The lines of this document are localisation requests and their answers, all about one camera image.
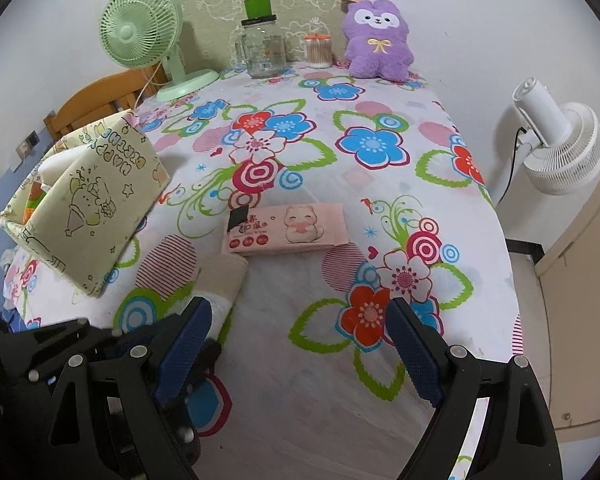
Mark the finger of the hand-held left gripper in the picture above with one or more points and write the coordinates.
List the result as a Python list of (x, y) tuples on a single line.
[(207, 355), (55, 340)]

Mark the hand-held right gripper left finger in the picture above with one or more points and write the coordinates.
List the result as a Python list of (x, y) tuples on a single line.
[(185, 355)]

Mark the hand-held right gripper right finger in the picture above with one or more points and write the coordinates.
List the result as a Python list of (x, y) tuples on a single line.
[(415, 355)]

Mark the beige and white cloth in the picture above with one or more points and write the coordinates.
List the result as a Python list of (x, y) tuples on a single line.
[(222, 280)]

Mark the yellow printed fabric storage box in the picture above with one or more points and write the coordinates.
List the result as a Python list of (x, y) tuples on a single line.
[(95, 200)]

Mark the pink cartoon tissue pack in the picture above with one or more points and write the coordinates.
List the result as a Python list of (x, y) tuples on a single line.
[(300, 230)]

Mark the beige door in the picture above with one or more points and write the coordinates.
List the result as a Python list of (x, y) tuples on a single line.
[(580, 310)]

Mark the floral tablecloth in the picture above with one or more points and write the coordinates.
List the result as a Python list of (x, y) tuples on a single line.
[(330, 185)]

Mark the wooden bed headboard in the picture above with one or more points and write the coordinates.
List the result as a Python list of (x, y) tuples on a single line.
[(95, 100)]

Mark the white standing fan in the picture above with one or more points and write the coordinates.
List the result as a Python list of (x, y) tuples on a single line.
[(565, 155)]

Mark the purple plush bunny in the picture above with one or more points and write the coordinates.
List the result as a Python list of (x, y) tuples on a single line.
[(377, 55)]

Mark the glass jar mug green lid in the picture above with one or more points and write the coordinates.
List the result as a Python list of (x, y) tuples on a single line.
[(265, 55)]

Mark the cotton swab jar orange lid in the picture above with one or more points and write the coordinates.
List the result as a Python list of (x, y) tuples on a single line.
[(319, 55)]

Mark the green desk fan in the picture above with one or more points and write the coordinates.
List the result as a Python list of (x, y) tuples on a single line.
[(130, 30)]

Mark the green patterned board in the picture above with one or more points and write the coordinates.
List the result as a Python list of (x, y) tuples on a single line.
[(215, 15)]

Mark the wall outlet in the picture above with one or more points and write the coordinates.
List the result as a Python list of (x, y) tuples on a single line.
[(29, 142)]

